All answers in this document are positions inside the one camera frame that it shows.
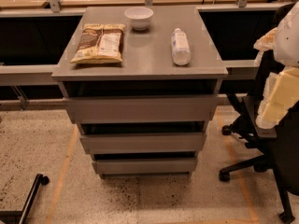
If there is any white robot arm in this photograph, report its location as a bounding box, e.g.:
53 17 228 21
253 2 299 129

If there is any grey drawer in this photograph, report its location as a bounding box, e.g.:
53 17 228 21
93 158 197 175
66 95 217 123
80 133 206 154

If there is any brown yellow snack bag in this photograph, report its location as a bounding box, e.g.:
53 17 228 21
71 23 125 64

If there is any black wheeled stand leg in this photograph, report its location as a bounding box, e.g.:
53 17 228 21
0 174 50 224

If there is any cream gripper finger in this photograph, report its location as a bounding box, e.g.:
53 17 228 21
255 67 299 129
253 28 277 51

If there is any black office chair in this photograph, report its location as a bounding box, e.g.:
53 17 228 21
218 2 299 224

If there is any grey drawer cabinet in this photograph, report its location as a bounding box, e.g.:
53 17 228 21
50 5 229 180

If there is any grey bottom drawer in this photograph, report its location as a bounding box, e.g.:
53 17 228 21
93 158 197 175

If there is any grey top drawer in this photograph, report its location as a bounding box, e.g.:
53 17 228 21
66 95 217 123

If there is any white bowl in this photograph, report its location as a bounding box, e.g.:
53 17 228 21
124 7 154 31

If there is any clear plastic bottle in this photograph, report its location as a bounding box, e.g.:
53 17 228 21
171 28 191 66

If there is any grey middle drawer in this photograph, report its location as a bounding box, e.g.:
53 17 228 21
80 133 206 154

